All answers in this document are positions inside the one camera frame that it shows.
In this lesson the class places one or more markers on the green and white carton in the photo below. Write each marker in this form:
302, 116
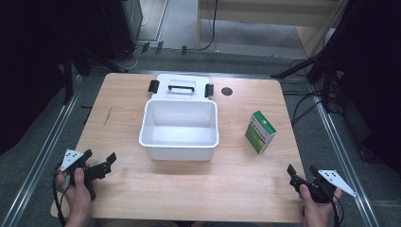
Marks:
260, 132

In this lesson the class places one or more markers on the white storage box with lid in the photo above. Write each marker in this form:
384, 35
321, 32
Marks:
179, 129

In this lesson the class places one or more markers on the person's right hand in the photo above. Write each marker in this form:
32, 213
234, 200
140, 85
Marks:
317, 209

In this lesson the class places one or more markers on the black metal stand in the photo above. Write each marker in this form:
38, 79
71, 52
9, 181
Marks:
321, 72

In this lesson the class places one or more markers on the black round table grommet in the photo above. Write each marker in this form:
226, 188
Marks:
226, 91

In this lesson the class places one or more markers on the metal floor rail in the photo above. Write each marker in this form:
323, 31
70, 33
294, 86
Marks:
343, 157
41, 157

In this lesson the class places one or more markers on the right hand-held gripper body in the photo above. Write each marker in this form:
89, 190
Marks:
324, 186

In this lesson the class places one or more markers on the dark cabinet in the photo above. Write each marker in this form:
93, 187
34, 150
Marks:
121, 28

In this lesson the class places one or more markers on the light wooden furniture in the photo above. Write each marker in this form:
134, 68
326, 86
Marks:
268, 15

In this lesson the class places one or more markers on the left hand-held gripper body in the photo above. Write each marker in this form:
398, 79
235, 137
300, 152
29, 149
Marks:
94, 171

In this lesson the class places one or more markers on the person's left hand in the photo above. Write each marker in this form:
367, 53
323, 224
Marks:
78, 192

